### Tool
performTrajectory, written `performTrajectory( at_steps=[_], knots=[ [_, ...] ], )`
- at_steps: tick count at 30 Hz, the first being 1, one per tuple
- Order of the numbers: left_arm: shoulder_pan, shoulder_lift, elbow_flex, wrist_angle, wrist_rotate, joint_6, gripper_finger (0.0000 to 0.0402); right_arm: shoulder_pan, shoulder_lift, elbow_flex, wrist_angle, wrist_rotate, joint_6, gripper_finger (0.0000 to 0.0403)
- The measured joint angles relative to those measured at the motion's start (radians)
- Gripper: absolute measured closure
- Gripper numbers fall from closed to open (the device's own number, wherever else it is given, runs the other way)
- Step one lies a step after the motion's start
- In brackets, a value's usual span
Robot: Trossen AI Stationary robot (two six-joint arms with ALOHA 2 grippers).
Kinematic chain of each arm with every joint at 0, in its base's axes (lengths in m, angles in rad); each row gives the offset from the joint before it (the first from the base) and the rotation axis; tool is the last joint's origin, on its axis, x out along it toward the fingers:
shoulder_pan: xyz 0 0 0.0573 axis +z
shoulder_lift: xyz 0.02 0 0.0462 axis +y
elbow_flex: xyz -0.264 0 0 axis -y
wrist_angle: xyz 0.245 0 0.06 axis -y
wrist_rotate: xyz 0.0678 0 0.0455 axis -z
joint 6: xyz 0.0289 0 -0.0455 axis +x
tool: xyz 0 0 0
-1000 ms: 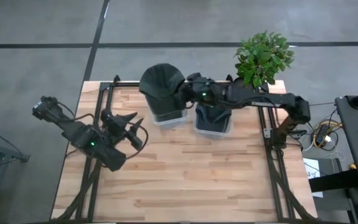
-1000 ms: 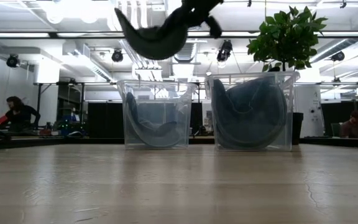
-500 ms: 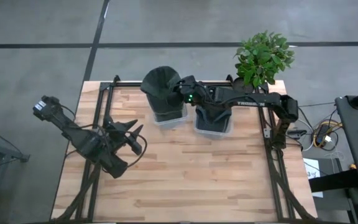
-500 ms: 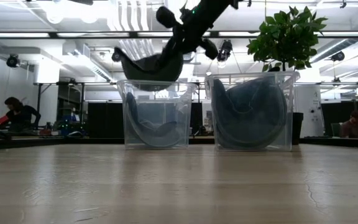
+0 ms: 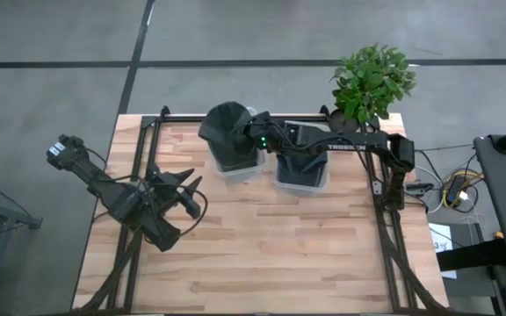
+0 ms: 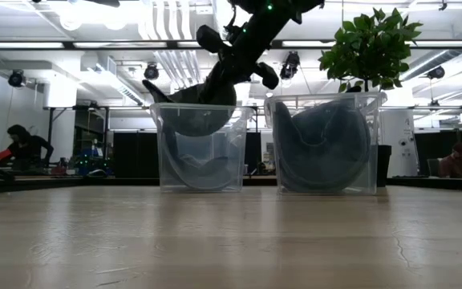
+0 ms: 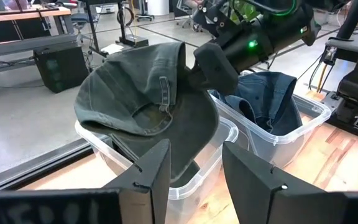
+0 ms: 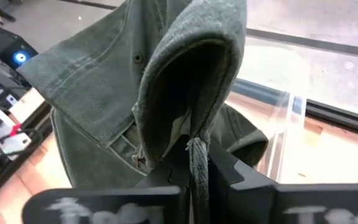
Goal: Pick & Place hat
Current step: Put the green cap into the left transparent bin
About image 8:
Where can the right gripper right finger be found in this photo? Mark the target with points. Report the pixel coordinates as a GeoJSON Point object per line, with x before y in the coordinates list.
{"type": "Point", "coordinates": [238, 199]}

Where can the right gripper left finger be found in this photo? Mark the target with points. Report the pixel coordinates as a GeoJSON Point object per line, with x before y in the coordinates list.
{"type": "Point", "coordinates": [172, 168]}

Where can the green denim cap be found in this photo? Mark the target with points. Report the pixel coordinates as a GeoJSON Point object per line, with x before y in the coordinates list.
{"type": "Point", "coordinates": [98, 93]}

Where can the clear plastic bin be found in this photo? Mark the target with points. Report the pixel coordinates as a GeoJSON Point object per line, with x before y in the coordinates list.
{"type": "Point", "coordinates": [286, 130]}

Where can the black floor strip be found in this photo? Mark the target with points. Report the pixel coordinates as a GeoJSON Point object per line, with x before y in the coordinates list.
{"type": "Point", "coordinates": [315, 43]}

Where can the black box blue light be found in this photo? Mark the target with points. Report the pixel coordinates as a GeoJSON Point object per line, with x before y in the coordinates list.
{"type": "Point", "coordinates": [2, 43]}

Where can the black table edge rail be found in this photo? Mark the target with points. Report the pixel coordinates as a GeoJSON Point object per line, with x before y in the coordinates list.
{"type": "Point", "coordinates": [340, 118]}

